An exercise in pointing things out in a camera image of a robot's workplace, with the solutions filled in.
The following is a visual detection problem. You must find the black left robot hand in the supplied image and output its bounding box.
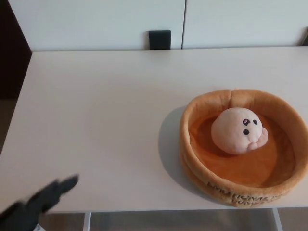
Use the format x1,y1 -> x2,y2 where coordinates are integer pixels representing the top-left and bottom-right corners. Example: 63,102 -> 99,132
0,174 -> 80,231

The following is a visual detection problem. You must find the pink plush dumpling toy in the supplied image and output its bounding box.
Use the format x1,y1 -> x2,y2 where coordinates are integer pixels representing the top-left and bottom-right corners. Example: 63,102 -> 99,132
211,107 -> 269,155

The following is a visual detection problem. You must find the dark brown panel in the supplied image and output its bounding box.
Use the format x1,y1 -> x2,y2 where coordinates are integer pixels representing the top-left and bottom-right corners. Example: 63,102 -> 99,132
0,0 -> 33,100

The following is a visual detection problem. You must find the orange plush basket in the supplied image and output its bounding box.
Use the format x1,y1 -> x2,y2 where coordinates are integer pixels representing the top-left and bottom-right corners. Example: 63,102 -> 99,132
179,88 -> 304,208

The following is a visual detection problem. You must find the white table leg frame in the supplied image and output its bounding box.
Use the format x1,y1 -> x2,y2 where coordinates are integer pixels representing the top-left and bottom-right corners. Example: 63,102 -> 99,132
83,212 -> 92,231
272,207 -> 282,231

